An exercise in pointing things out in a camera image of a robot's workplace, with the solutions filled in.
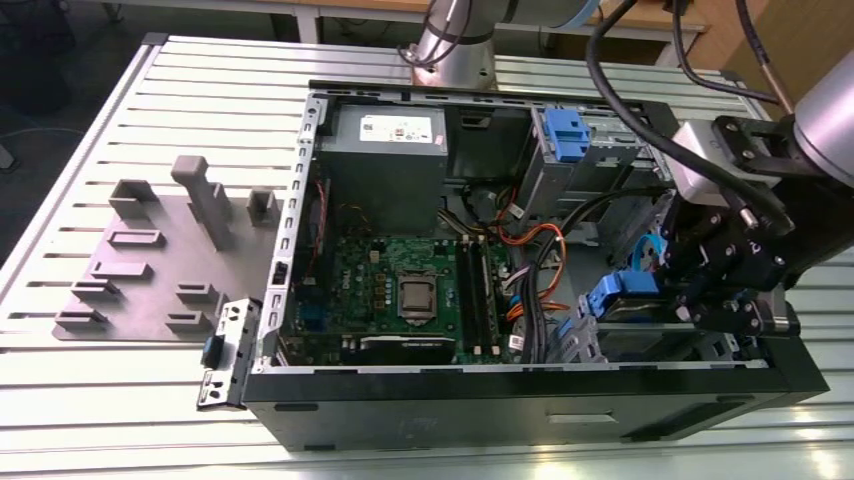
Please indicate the green motherboard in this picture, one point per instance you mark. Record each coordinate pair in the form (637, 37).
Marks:
(361, 285)

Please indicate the grey parts rack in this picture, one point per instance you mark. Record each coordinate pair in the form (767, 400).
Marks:
(161, 270)

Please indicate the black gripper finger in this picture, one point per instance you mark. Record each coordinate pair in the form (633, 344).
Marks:
(724, 310)
(701, 240)

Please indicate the large silver wrist camera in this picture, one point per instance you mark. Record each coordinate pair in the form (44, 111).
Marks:
(695, 160)

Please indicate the CPU socket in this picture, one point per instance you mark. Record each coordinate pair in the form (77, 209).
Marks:
(420, 320)

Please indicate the grey power supply unit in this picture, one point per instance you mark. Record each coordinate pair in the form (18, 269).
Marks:
(381, 185)

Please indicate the black graphics card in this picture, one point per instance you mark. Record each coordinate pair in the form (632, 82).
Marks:
(401, 350)

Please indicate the wooden cabinet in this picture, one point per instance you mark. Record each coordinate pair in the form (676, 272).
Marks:
(821, 30)

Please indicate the metal disk bay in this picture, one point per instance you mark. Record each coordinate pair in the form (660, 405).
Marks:
(588, 345)

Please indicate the silver CPU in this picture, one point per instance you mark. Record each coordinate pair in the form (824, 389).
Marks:
(416, 297)

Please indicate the metal optical drive cage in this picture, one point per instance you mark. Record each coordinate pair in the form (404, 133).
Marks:
(568, 185)

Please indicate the black PC case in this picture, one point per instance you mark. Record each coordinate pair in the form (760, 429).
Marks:
(468, 410)

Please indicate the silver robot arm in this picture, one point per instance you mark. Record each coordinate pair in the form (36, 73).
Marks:
(468, 65)

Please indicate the blue drive latch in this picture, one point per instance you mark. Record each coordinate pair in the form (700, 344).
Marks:
(568, 132)

